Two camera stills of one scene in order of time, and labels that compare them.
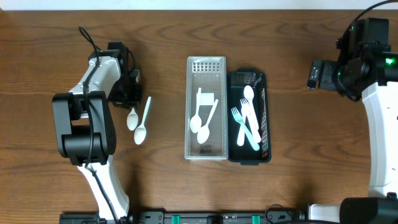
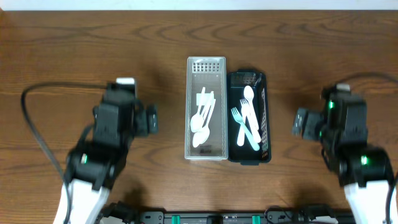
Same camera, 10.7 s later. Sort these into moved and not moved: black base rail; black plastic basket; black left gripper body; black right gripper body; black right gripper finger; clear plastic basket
Moved: black left gripper body; black right gripper body; black right gripper finger
Not moved: clear plastic basket; black base rail; black plastic basket
